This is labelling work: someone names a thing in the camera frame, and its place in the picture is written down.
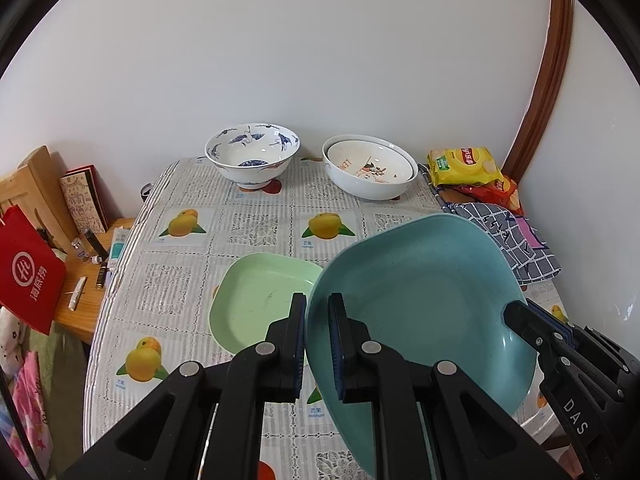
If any wooden side table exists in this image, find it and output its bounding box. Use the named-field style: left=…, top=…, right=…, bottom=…
left=52, top=216, right=137, bottom=345

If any wooden board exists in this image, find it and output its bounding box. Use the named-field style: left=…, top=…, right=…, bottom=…
left=1, top=145, right=78, bottom=254

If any white ceramic bowl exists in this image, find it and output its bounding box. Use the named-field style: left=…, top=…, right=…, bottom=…
left=513, top=396, right=560, bottom=444

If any yellow chips bag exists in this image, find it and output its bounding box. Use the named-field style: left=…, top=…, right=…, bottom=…
left=426, top=148, right=502, bottom=186

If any brown wooden door frame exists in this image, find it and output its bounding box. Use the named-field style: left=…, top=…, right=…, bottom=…
left=502, top=0, right=574, bottom=182

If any large white bowl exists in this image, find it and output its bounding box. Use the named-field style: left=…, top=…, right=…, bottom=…
left=322, top=134, right=419, bottom=202

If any blue square plate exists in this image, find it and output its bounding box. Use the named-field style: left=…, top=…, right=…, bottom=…
left=305, top=214, right=536, bottom=474

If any red chips bag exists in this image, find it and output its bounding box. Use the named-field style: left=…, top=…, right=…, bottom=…
left=454, top=176, right=524, bottom=216

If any green square plate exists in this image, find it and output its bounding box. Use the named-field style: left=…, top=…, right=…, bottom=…
left=209, top=252, right=322, bottom=354

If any grey checkered cloth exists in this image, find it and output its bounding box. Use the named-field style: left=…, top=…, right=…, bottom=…
left=418, top=164, right=561, bottom=286

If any blue crane pattern bowl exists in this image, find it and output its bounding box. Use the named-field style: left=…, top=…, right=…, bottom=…
left=204, top=122, right=300, bottom=190

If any red paper bag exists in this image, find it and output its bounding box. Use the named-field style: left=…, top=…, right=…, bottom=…
left=0, top=206, right=66, bottom=335

